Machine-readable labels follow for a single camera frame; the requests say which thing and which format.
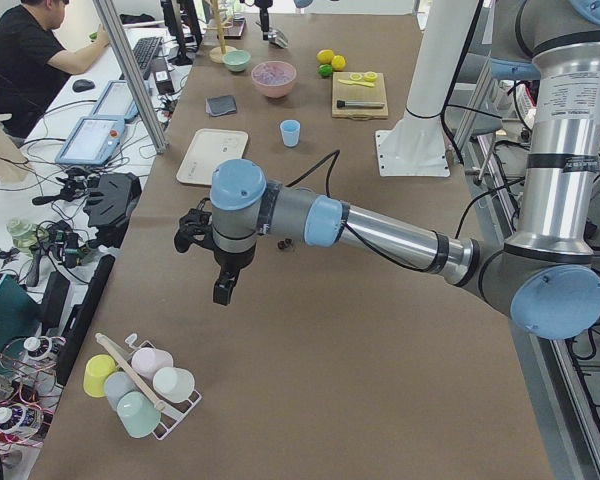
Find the pink cup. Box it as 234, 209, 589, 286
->
131, 347, 174, 381

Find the yellow cup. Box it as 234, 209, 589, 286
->
83, 354, 117, 398

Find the wooden rack handle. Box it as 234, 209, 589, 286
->
95, 332, 166, 412

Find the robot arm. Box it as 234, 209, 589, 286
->
210, 1, 600, 340
240, 0, 313, 40

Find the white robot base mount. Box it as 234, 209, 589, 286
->
376, 0, 482, 177

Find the pile of clear ice cubes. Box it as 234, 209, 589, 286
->
253, 62, 295, 86

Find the teach pendant near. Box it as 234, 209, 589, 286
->
55, 115, 126, 166

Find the person in black shirt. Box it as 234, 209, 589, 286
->
0, 1, 109, 138

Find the light blue plastic cup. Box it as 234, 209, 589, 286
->
279, 119, 301, 148

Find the dark cherries pair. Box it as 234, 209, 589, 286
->
277, 239, 293, 251

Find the green lime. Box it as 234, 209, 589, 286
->
318, 64, 333, 78

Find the cream rabbit tray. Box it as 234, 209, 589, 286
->
176, 128, 249, 186

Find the black computer mouse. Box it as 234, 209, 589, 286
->
72, 79, 95, 93

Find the white wire cup rack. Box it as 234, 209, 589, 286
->
125, 333, 202, 440

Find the lemon half upper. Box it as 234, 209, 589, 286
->
363, 72, 378, 82

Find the mint green cup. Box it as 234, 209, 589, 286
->
116, 391, 161, 438

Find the dark red tray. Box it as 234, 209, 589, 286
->
222, 18, 246, 39

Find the teach pendant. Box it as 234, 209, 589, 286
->
55, 115, 126, 166
91, 80, 139, 122

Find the yellow plastic knife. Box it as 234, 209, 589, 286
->
337, 79, 375, 88

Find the yellow lemon right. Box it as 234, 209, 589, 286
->
330, 55, 347, 71

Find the wooden mug tree stand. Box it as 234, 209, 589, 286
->
208, 0, 235, 64

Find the mint green bowl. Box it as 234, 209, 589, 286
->
222, 50, 251, 73

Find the white cup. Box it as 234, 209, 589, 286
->
152, 367, 195, 403

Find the black keyboard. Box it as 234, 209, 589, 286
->
132, 36, 162, 80

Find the aluminium frame post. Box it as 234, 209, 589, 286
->
93, 0, 167, 154

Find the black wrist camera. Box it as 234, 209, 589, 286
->
174, 197, 215, 253

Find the black plastic bracket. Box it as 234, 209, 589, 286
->
83, 173, 142, 250

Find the pink bowl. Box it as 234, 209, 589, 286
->
251, 60, 297, 99

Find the grey cup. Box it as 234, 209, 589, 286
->
104, 371, 136, 411

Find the steel muddler black tip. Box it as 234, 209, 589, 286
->
336, 99, 385, 109

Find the black box on desk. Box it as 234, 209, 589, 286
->
151, 57, 175, 95

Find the steel ice scoop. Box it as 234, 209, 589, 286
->
267, 29, 289, 49

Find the teach pendant far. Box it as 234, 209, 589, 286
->
91, 80, 139, 122

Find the bamboo cutting board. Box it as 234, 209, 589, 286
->
331, 72, 389, 119

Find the black monitor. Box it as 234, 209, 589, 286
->
160, 0, 203, 66

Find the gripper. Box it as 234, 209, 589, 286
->
213, 246, 256, 306
255, 0, 273, 40

